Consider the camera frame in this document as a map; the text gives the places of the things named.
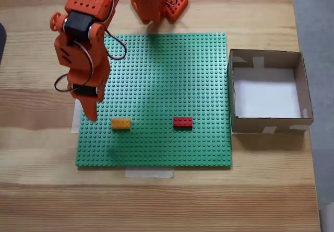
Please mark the green lego baseplate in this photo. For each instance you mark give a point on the green lego baseplate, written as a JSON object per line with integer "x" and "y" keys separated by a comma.
{"x": 161, "y": 85}

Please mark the white paper sheet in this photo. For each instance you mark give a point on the white paper sheet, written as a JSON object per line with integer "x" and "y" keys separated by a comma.
{"x": 266, "y": 93}

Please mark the black rounded device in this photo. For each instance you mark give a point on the black rounded device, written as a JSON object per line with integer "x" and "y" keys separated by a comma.
{"x": 2, "y": 44}

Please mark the red lego block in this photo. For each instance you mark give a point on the red lego block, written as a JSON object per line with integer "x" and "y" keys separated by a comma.
{"x": 183, "y": 122}

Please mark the translucent masking tape strip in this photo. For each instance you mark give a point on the translucent masking tape strip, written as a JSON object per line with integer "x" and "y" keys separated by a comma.
{"x": 148, "y": 173}
{"x": 75, "y": 119}

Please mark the yellow lego block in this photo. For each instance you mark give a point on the yellow lego block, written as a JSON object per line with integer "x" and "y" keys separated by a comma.
{"x": 120, "y": 124}

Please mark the open cardboard box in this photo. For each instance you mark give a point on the open cardboard box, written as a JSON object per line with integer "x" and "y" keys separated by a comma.
{"x": 271, "y": 127}

